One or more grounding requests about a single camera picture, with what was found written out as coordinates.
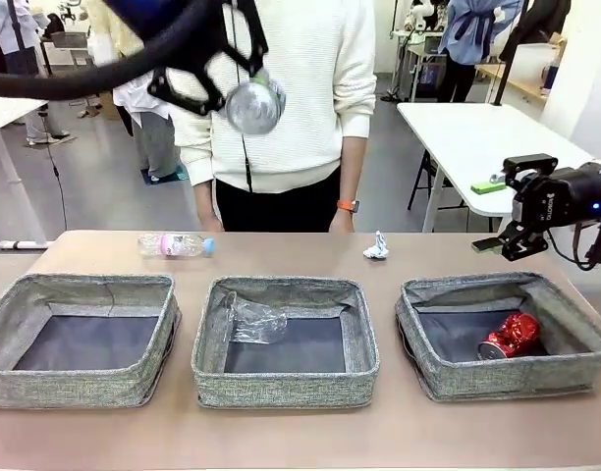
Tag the white paper ball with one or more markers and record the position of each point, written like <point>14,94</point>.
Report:
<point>376,250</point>

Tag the person's right hand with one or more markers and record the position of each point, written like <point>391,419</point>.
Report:
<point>212,225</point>

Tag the crushed red drink can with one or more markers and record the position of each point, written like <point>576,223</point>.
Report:
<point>516,333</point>

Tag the bystander in blue shirt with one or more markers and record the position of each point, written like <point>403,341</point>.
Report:
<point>470,29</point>

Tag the person's right forearm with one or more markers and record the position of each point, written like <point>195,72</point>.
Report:
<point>204,201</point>

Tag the black folding chair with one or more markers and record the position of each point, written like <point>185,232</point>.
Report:
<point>435,179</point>

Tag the brown cardboard box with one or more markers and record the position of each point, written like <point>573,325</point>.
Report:
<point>109,108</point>

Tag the person's left forearm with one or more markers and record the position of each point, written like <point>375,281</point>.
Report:
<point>353,167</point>

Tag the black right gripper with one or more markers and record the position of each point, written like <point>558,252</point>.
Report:
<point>561,196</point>

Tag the person's left hand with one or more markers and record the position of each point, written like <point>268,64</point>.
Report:
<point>342,222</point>

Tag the grey fabric basket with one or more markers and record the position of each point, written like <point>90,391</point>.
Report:
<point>84,387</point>
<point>281,387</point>
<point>502,382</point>

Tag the black stand pole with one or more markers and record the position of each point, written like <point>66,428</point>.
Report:
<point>20,39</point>
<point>509,59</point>

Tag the bystander in yellow top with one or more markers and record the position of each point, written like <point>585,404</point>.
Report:
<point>155,147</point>

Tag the clear bottle pink label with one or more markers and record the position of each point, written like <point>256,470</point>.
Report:
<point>182,245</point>

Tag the bystander in pale shirt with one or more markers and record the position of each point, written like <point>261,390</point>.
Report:
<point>16,29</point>

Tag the large white table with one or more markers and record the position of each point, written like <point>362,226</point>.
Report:
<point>477,137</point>

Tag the wooden desk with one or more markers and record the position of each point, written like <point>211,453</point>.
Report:
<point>521,86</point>

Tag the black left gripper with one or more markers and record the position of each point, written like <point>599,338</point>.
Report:
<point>143,15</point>

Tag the crushed clear plastic cup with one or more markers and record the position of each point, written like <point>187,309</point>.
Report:
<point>256,321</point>

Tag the orange wristwatch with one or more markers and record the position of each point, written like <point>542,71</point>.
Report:
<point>348,205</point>

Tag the black jacket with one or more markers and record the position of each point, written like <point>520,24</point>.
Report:
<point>541,19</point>

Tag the person in white sweater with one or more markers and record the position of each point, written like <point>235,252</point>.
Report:
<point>305,122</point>

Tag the small white table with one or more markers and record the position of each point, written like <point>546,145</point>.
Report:
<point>11,110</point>

